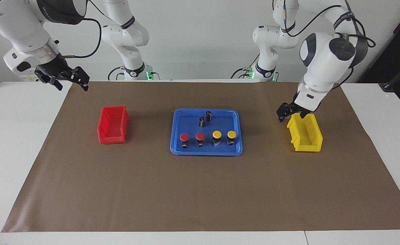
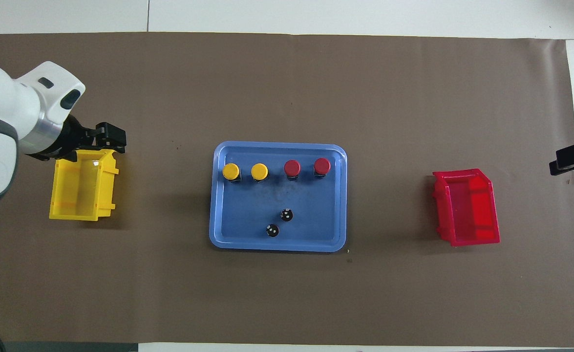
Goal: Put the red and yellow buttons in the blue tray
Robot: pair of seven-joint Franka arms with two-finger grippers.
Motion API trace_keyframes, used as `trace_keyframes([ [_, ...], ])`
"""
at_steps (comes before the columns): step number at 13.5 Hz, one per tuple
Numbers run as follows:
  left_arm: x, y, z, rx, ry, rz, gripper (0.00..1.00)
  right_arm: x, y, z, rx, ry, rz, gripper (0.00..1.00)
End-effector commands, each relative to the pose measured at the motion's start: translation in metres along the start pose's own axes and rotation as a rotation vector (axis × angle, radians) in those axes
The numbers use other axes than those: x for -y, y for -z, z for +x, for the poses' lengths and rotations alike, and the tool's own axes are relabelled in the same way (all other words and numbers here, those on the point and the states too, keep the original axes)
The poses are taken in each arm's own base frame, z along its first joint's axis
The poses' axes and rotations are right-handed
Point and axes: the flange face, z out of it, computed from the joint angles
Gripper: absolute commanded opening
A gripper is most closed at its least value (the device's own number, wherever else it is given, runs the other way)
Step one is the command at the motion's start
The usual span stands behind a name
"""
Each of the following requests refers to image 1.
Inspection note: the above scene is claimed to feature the red plastic bin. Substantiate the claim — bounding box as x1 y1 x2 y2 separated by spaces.
97 105 130 145

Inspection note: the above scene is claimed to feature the brown paper table mat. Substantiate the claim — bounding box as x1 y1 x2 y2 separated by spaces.
2 81 400 233

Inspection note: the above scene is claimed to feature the blue plastic tray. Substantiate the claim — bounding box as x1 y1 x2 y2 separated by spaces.
170 108 243 156

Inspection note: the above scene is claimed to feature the black base cable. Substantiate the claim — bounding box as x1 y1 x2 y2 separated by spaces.
230 54 260 79
107 66 125 81

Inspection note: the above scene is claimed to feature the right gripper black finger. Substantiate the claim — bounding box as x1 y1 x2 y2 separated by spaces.
61 66 91 92
34 69 64 92

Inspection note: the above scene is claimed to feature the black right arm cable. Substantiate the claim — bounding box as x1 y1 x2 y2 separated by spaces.
61 0 110 58

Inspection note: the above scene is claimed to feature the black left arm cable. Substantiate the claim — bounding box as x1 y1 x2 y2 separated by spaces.
273 0 377 89

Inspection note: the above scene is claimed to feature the black tripod leg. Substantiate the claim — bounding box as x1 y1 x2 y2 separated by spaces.
379 66 400 93

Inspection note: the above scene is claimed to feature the yellow plastic bin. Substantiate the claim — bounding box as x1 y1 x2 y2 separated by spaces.
287 112 323 152

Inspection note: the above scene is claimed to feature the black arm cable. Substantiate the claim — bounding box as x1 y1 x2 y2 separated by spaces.
273 0 377 89
61 0 110 58

